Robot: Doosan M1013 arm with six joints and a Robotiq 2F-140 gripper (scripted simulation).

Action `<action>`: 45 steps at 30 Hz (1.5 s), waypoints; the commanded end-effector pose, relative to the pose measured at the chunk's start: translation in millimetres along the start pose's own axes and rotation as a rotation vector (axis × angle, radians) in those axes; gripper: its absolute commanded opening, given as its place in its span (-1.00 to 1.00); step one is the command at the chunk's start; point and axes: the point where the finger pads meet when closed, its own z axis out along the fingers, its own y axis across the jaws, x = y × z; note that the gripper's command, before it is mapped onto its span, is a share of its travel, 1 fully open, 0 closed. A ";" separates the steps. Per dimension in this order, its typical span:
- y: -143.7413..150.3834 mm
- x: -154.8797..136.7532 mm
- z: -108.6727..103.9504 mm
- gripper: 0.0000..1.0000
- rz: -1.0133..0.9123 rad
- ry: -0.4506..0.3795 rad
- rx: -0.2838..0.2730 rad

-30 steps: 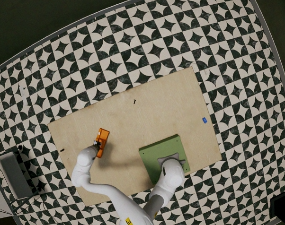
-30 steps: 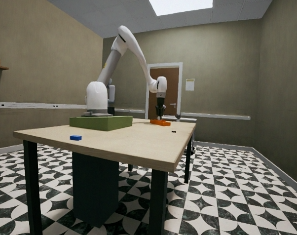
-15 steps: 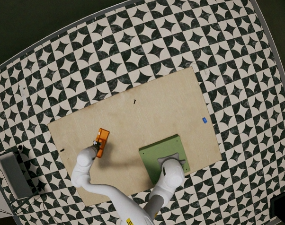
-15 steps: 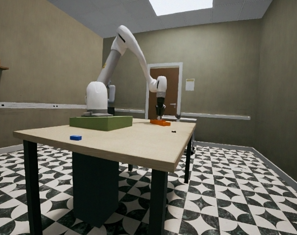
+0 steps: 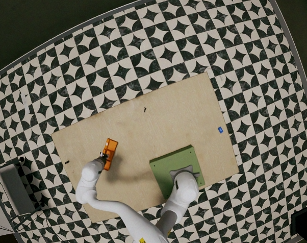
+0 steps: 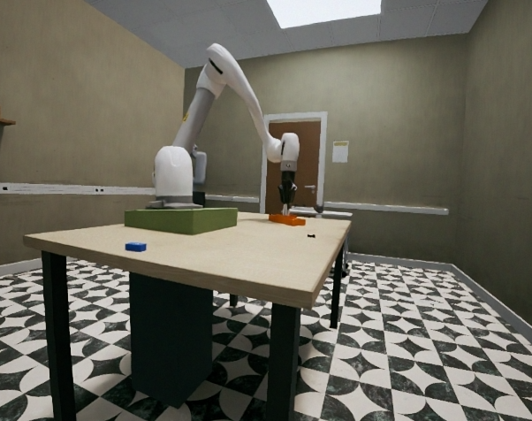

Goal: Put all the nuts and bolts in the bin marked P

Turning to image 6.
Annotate small blue block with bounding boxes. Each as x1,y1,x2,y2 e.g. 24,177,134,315
125,242,147,252

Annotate orange rack of bins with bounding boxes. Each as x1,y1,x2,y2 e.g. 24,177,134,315
269,214,306,226

